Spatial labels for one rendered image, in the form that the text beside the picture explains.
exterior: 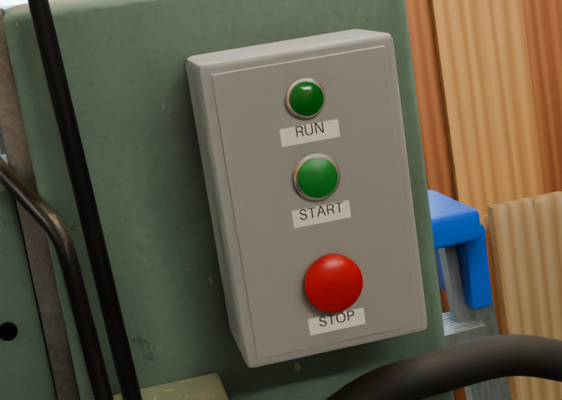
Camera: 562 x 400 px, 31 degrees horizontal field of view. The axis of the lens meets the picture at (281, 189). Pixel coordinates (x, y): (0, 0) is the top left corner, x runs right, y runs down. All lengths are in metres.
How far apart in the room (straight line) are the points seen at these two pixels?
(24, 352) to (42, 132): 0.14
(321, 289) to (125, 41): 0.17
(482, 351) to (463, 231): 0.80
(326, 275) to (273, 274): 0.03
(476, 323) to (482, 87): 0.62
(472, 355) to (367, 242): 0.10
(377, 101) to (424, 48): 1.42
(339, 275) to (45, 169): 0.17
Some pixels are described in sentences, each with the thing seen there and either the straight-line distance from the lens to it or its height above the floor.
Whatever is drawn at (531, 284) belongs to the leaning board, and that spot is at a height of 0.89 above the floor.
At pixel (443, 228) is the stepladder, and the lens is 1.36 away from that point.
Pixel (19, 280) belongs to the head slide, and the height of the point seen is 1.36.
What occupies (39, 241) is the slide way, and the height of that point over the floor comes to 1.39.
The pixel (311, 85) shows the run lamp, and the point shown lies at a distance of 0.49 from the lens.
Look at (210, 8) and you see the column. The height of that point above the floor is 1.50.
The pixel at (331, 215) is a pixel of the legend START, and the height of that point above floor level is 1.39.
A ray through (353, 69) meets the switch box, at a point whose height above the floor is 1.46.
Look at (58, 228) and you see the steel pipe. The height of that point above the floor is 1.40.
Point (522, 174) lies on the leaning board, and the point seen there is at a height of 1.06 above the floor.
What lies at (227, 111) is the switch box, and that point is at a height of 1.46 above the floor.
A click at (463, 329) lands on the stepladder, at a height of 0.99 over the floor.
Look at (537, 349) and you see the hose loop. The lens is 0.59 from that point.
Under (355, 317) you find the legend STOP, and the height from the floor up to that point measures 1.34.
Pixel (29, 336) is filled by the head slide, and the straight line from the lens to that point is 0.61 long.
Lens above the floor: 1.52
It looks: 13 degrees down
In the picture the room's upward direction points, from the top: 9 degrees counter-clockwise
